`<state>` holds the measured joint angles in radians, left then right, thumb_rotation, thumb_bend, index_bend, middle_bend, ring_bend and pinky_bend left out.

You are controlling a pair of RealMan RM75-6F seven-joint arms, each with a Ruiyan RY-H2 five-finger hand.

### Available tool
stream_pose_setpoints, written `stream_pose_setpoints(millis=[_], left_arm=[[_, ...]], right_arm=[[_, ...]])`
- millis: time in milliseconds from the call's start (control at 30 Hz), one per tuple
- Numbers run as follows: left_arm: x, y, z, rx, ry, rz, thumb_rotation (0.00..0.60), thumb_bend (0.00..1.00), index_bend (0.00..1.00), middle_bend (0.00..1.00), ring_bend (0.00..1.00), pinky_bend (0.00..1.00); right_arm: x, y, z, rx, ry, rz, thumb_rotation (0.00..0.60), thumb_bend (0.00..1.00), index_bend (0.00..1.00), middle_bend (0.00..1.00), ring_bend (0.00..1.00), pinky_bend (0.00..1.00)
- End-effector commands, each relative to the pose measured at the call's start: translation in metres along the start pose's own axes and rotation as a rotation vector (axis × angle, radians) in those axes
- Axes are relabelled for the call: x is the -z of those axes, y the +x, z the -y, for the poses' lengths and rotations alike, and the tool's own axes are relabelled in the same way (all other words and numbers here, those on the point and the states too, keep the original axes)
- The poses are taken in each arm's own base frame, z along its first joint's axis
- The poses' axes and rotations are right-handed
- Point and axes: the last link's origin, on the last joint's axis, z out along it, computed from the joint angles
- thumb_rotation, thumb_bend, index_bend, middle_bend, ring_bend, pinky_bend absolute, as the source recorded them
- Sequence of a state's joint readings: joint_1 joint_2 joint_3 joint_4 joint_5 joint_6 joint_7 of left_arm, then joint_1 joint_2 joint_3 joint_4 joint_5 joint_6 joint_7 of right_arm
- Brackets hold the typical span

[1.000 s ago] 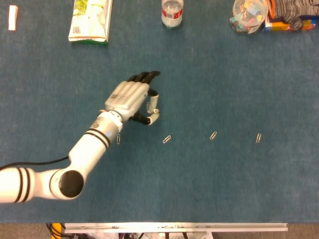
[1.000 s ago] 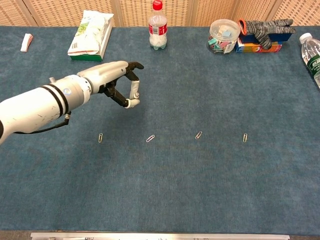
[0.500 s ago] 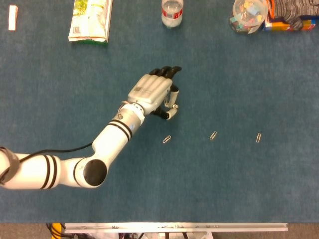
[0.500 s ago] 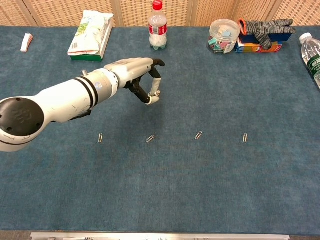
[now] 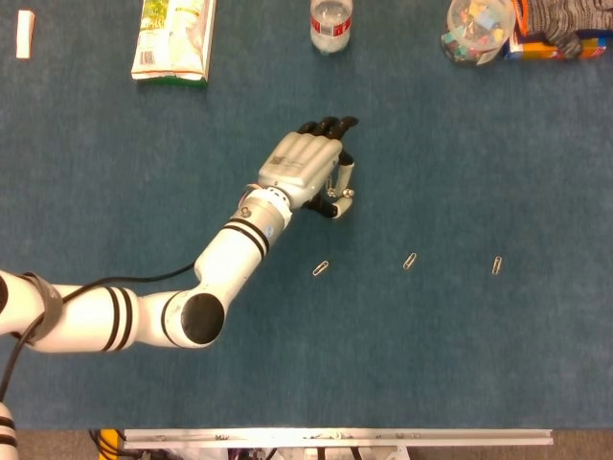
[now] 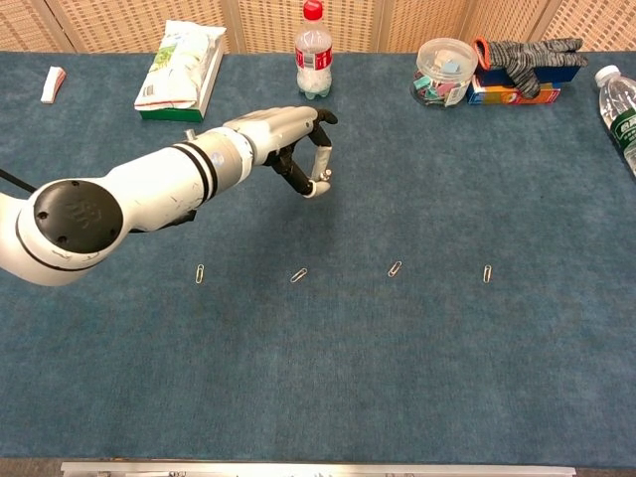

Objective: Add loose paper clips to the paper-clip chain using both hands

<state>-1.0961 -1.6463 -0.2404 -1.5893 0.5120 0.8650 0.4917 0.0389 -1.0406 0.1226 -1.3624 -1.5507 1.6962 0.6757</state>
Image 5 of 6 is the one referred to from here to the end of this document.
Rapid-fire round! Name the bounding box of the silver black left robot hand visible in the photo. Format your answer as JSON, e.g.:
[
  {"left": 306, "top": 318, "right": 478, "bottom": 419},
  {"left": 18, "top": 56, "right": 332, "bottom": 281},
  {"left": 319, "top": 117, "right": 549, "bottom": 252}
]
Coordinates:
[{"left": 257, "top": 115, "right": 360, "bottom": 220}]

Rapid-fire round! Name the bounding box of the clear jar of binder clips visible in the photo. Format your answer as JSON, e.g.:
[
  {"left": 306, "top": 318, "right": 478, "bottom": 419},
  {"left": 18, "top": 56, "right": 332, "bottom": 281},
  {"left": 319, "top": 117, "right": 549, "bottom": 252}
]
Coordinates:
[{"left": 440, "top": 0, "right": 517, "bottom": 67}]

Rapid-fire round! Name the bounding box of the green white snack bag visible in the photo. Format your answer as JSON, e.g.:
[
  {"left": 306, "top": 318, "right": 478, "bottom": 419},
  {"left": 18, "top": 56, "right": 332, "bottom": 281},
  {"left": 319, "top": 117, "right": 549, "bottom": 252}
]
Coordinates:
[{"left": 135, "top": 0, "right": 218, "bottom": 90}]

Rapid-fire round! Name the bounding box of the red label plastic bottle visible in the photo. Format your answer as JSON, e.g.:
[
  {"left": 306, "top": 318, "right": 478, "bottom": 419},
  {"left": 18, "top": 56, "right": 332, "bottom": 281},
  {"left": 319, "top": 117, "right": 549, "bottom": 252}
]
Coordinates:
[{"left": 309, "top": 0, "right": 354, "bottom": 55}]

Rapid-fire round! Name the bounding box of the white green tissue pack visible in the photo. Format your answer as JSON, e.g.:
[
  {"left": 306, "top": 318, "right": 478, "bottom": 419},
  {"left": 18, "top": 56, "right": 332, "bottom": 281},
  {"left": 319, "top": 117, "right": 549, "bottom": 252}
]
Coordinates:
[{"left": 130, "top": 0, "right": 216, "bottom": 82}]

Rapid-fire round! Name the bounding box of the orange blue printed box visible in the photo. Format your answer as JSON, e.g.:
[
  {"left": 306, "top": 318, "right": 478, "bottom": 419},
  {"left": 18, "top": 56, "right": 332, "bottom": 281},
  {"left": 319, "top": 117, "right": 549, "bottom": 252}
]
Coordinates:
[{"left": 504, "top": 31, "right": 609, "bottom": 62}]

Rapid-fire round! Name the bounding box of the grey knit work glove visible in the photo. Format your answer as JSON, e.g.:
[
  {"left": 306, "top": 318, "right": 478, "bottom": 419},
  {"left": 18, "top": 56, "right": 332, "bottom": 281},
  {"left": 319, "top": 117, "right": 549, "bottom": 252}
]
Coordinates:
[{"left": 511, "top": 0, "right": 613, "bottom": 59}]

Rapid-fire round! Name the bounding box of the white pink paper block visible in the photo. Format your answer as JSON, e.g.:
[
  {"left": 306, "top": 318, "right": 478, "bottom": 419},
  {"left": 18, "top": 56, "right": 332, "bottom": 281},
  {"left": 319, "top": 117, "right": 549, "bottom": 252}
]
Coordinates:
[{"left": 15, "top": 10, "right": 36, "bottom": 60}]

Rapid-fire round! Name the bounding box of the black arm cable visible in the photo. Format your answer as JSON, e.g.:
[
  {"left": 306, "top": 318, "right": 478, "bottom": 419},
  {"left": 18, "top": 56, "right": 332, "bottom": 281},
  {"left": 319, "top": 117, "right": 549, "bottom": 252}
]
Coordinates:
[{"left": 0, "top": 262, "right": 197, "bottom": 403}]

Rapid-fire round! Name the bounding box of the aluminium profile rail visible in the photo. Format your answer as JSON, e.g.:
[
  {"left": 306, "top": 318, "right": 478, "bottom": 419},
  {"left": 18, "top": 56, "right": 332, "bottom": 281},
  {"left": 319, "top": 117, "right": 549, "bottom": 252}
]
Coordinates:
[{"left": 123, "top": 427, "right": 555, "bottom": 450}]

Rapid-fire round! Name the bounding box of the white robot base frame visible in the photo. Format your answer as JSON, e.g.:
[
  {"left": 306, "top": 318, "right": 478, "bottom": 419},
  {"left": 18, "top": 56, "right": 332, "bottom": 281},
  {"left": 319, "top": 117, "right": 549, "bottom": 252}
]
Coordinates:
[{"left": 181, "top": 447, "right": 408, "bottom": 460}]

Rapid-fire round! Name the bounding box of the yellow frame part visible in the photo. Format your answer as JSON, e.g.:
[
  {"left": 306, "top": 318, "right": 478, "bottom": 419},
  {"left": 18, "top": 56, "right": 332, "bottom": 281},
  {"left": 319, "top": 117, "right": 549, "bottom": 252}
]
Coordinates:
[{"left": 99, "top": 429, "right": 120, "bottom": 460}]

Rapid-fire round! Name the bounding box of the black cable bundle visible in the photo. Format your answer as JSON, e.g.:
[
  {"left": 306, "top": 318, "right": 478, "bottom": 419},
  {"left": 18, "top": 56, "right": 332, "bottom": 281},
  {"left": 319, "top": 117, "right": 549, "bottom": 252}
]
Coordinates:
[{"left": 88, "top": 429, "right": 126, "bottom": 460}]

